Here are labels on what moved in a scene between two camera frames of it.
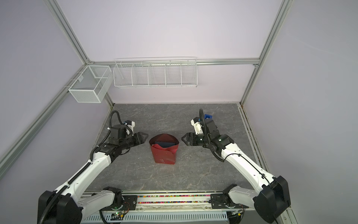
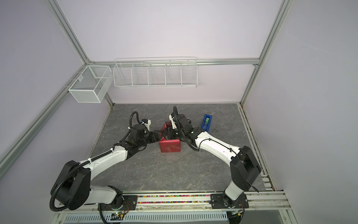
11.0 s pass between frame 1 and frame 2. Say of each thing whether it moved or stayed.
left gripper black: moved
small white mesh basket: stayed
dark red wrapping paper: moved
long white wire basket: stayed
